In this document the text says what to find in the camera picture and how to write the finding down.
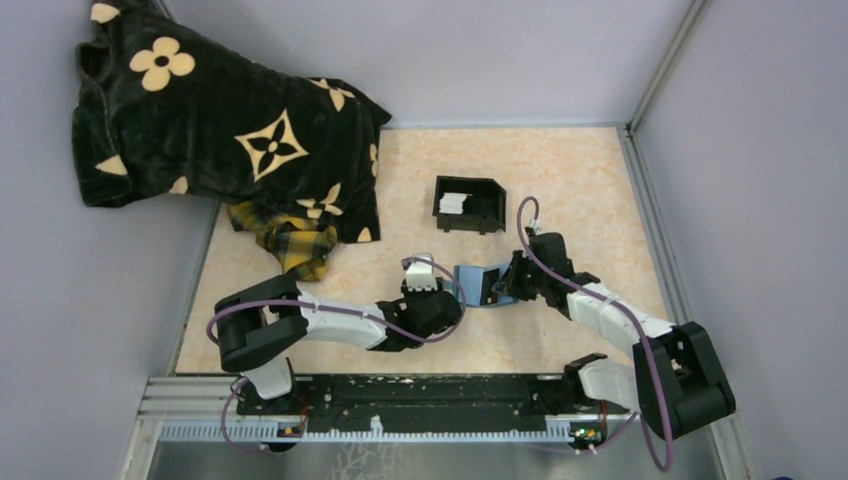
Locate blue card holder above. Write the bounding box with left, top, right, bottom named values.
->
left=452, top=263, right=518, bottom=308

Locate black card box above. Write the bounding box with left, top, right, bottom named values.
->
left=432, top=175, right=507, bottom=235

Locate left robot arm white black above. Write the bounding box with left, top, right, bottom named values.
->
left=206, top=275, right=465, bottom=414

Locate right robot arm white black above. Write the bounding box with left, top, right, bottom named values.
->
left=494, top=228, right=737, bottom=439

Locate stack of white cards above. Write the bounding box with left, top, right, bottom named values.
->
left=437, top=192, right=470, bottom=215

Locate yellow black plaid cloth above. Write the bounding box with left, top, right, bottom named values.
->
left=225, top=201, right=339, bottom=282

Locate black floral plush blanket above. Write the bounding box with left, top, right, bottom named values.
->
left=71, top=1, right=390, bottom=243

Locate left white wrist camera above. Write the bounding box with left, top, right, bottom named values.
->
left=401, top=253, right=440, bottom=293

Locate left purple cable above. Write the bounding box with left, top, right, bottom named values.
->
left=206, top=254, right=469, bottom=458

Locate purple cable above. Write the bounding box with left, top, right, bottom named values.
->
left=206, top=254, right=469, bottom=458
left=515, top=195, right=677, bottom=474

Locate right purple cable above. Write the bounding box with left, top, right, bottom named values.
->
left=515, top=195, right=677, bottom=474

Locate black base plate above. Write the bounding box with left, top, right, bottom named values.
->
left=230, top=374, right=627, bottom=438

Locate aluminium frame rail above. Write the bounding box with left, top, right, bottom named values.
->
left=119, top=374, right=757, bottom=480

